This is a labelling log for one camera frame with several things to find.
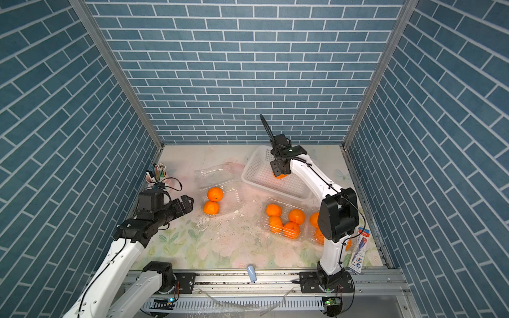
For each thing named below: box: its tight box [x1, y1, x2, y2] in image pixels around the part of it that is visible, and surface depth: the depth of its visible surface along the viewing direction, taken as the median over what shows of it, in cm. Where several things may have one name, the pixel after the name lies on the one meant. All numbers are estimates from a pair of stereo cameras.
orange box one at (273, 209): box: [266, 203, 283, 217], surface depth 90 cm
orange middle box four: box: [282, 221, 301, 240], surface depth 82 cm
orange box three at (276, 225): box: [269, 215, 283, 234], surface depth 83 cm
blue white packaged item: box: [347, 227, 371, 274], surface depth 80 cm
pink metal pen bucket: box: [145, 162, 168, 184], surface depth 94 cm
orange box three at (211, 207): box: [202, 200, 220, 216], surface depth 90 cm
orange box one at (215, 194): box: [207, 186, 224, 203], surface depth 96 cm
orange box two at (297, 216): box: [288, 208, 306, 226], surface depth 88 cm
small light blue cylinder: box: [247, 265, 258, 283], surface depth 76 cm
